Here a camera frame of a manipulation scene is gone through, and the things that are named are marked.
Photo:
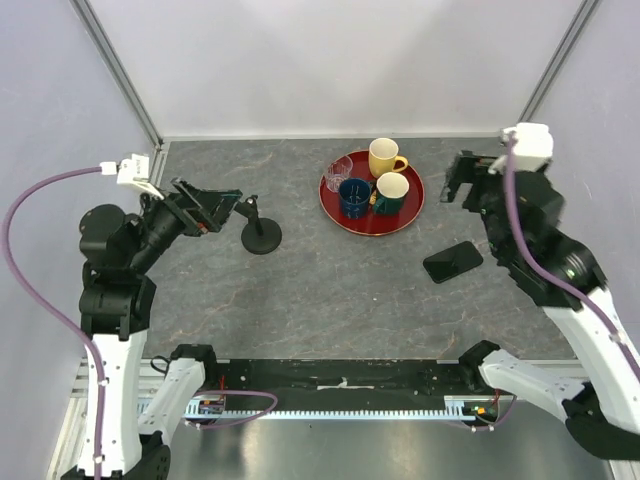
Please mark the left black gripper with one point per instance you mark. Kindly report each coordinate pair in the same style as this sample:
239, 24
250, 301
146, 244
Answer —
215, 206

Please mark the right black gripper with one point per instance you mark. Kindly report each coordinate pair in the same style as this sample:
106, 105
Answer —
468, 167

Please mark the black phone stand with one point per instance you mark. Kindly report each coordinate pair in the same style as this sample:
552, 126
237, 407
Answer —
261, 235

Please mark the black smartphone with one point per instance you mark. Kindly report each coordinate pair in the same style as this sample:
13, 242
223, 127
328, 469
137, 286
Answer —
452, 262

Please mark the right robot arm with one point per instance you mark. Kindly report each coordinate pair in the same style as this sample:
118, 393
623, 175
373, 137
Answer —
601, 413

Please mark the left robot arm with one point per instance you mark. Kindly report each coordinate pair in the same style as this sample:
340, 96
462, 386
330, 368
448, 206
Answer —
115, 306

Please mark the green mug white interior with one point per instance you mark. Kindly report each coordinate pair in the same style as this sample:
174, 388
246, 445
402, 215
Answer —
391, 191

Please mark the yellow mug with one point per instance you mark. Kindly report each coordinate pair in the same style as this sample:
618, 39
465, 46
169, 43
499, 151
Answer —
384, 157

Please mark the red round tray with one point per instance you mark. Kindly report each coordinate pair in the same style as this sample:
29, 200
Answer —
374, 224

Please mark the blue mug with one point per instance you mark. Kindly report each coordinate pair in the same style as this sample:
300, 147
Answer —
354, 196

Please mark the clear glass tumbler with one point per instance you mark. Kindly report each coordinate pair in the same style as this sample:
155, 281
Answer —
337, 172

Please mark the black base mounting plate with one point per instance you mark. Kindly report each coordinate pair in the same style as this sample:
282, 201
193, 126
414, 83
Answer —
351, 385

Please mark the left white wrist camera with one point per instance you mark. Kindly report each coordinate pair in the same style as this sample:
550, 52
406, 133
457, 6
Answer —
132, 172

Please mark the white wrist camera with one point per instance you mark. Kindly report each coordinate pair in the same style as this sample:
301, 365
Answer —
132, 172
533, 146

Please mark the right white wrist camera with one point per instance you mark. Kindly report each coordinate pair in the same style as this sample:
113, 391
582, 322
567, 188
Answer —
533, 146

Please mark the slotted cable duct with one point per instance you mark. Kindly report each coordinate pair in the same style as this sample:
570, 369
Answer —
200, 411

